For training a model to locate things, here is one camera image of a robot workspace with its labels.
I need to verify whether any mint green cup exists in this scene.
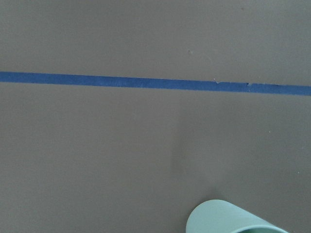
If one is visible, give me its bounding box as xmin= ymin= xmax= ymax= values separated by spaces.
xmin=186 ymin=200 xmax=286 ymax=233

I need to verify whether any brown paper table cover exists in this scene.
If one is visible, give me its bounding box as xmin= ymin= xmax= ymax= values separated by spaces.
xmin=0 ymin=0 xmax=311 ymax=233

